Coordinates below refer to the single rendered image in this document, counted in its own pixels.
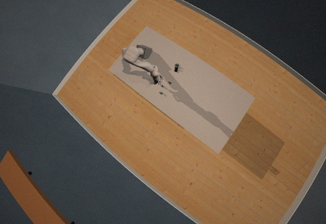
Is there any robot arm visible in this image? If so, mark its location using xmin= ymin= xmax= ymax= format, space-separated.
xmin=122 ymin=46 xmax=164 ymax=84

